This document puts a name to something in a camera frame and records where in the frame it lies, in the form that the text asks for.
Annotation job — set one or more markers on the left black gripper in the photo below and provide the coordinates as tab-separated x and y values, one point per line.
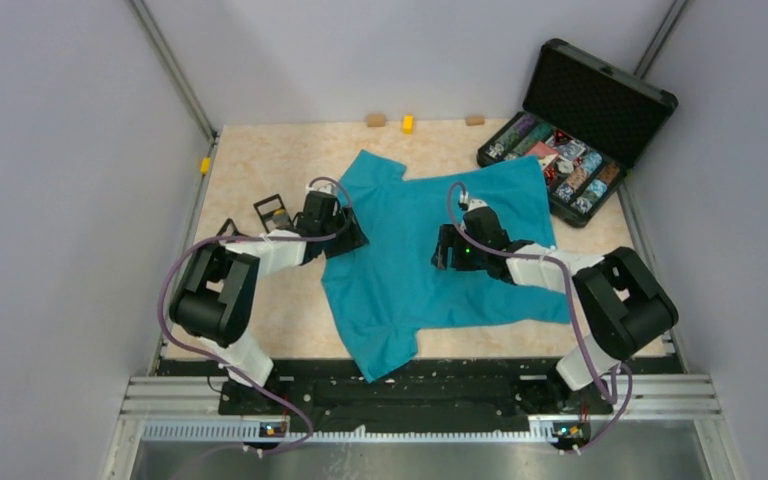
352	238

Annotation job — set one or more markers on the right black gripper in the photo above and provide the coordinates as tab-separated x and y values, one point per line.
451	237

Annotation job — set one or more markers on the teal t-shirt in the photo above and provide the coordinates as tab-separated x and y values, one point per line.
382	294

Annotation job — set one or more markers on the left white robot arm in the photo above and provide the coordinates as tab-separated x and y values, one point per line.
214	298

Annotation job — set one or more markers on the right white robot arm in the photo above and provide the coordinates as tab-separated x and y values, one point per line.
623	305

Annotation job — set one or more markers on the black box with grey brooch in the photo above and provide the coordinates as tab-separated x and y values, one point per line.
274	215

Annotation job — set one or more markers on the black box with pink brooch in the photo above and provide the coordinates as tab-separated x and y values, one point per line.
229	231

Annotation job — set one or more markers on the left tan wooden block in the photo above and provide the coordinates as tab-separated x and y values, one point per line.
375	120

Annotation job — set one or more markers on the tan wooden block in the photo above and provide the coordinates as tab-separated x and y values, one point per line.
375	120
475	120

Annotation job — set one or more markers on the yellow block at back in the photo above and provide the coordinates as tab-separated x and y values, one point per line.
407	125

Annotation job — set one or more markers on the yellow block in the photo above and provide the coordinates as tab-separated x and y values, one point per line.
407	125
205	166

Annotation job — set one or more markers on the right tan wooden block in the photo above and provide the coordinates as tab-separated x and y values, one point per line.
475	120

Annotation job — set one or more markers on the pink card in case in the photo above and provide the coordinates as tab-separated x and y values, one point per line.
544	154

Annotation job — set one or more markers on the yellow block at left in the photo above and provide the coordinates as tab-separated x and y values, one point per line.
205	166

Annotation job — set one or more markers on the black carrying case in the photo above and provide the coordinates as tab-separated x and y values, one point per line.
598	117

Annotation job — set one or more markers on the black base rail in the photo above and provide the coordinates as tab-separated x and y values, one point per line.
424	396

